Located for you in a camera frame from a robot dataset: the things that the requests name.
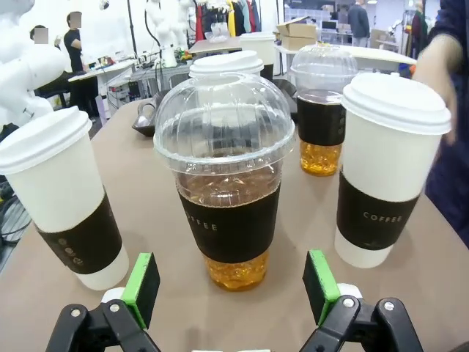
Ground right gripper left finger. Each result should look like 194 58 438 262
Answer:
45 252 162 352

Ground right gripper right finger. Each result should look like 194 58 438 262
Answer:
300 249 424 352

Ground clear plastic iced coffee cup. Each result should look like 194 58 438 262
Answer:
152 72 296 293
289 44 358 177

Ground white paper cup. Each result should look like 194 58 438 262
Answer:
333 72 452 268
240 32 276 81
0 106 130 291
188 50 265 80

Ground person's left forearm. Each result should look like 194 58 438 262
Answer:
430 0 469 74

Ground person's left hand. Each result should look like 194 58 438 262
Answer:
412 34 463 144

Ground person in navy jacket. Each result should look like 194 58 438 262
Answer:
424 0 469 250

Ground white round-edged work table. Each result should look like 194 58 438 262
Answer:
68 59 137 84

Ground long white background table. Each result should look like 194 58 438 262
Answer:
274 43 418 71

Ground man in black t-shirt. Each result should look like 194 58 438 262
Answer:
64 12 92 122

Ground beige background table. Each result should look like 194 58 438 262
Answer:
188 36 247 56

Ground open cardboard box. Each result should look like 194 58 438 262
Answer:
274 16 318 51

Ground black light stand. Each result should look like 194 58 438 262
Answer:
127 0 139 59

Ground white humanoid robot figure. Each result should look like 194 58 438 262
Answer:
177 0 199 41
144 0 177 69

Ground stack of clear cups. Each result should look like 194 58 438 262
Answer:
204 21 231 43

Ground man in dark grey jacket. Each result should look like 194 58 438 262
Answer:
347 0 371 48

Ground rack of colourful clothes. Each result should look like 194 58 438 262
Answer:
195 0 263 41

